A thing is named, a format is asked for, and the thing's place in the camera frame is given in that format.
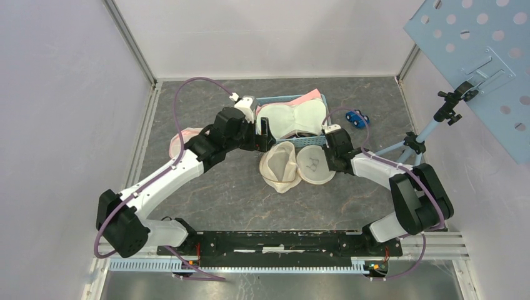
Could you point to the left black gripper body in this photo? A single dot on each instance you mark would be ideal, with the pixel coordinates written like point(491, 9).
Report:
point(245, 138)

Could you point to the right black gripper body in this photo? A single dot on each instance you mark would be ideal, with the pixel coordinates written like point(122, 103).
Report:
point(331, 155)

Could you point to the pale green bra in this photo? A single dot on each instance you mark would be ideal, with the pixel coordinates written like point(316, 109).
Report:
point(285, 120)

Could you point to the pink bra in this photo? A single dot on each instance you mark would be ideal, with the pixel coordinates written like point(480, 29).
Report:
point(312, 95)

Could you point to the white mesh laundry bag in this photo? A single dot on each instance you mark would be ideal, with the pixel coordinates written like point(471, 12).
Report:
point(180, 139)

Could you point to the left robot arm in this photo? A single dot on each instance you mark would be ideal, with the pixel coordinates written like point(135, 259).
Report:
point(122, 222)

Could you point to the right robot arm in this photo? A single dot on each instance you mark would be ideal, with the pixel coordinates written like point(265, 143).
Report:
point(419, 199)

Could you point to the light blue plastic basket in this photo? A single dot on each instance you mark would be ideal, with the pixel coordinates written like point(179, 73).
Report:
point(299, 140)

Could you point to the blue toy car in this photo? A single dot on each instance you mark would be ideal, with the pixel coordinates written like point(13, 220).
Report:
point(357, 118)

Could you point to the blue tripod stand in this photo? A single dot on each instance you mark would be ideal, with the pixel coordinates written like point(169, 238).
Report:
point(415, 143)

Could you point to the blue perforated panel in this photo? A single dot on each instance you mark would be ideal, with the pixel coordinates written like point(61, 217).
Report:
point(485, 43)

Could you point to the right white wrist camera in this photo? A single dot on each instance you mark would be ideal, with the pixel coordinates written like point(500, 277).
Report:
point(331, 133)

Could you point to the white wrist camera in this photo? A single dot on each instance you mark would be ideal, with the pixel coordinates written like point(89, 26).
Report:
point(331, 133)
point(247, 105)

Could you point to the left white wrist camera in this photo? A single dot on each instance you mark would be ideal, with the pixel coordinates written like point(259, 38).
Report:
point(247, 105)

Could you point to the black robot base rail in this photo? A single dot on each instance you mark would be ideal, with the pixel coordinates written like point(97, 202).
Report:
point(291, 248)

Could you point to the white cable tray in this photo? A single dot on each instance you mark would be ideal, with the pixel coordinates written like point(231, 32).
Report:
point(177, 266)

